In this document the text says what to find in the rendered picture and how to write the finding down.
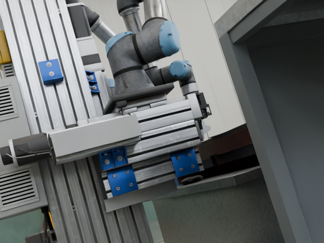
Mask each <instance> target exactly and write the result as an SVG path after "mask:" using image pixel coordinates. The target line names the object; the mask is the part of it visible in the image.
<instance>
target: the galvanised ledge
mask: <svg viewBox="0 0 324 243"><path fill-rule="evenodd" d="M259 177H263V173H262V170H261V167H260V166H257V167H253V168H249V169H245V170H241V171H237V172H233V173H229V174H225V175H219V176H215V177H212V178H207V179H203V180H200V181H198V182H194V183H191V184H187V185H179V186H177V189H178V190H177V191H175V192H171V193H168V194H165V195H162V196H159V197H156V198H153V199H149V200H146V201H143V202H148V201H153V200H158V199H164V198H169V197H174V196H180V195H185V194H191V193H196V192H201V191H207V190H212V189H219V188H224V187H230V186H235V185H238V184H241V183H244V182H247V181H250V180H253V179H256V178H259Z"/></svg>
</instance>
